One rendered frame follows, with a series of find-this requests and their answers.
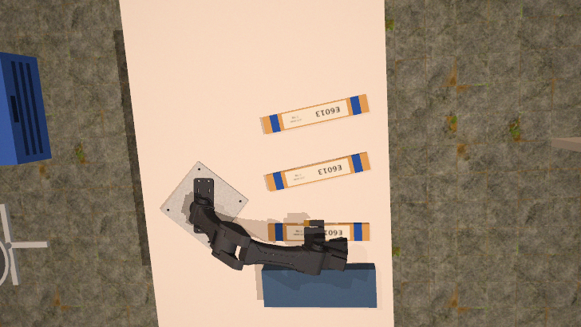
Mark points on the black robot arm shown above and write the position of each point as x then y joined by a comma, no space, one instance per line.
307,259

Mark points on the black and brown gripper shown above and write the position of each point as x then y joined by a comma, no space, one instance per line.
311,227

